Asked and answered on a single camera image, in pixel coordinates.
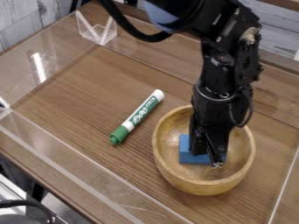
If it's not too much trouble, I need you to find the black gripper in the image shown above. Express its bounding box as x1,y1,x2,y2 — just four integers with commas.
191,85,251,168

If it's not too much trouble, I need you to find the blue rectangular block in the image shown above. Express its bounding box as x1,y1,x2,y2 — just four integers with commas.
179,134,213,165

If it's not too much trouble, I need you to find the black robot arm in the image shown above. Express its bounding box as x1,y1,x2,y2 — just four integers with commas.
145,0,263,167

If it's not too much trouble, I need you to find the brown wooden bowl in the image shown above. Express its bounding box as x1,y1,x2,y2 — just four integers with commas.
153,105,257,196

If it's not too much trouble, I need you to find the green Expo marker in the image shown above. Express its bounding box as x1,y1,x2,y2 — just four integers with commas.
110,89,165,145

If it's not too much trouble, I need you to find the clear acrylic tray wall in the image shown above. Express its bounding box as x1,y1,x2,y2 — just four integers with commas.
0,107,191,224

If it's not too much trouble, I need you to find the clear acrylic corner bracket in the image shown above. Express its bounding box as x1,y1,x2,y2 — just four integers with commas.
75,10,118,46

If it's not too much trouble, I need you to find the black cable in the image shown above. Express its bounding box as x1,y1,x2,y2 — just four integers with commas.
98,0,174,43

